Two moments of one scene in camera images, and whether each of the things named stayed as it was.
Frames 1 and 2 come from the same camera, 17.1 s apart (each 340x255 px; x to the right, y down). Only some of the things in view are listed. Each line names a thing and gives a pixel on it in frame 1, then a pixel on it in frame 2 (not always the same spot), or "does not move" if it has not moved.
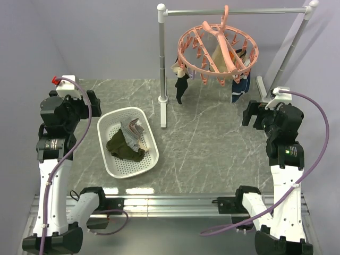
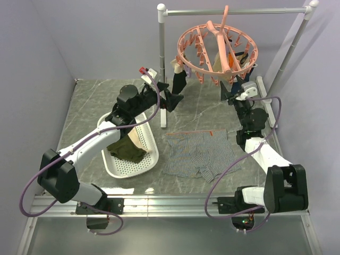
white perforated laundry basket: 108,122 does not move
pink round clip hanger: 217,50 does not move
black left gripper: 95,103 to 171,100
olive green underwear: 118,146 does not move
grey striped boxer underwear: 132,131 to 200,154
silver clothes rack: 163,13 does not move
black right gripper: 253,109 to 226,95
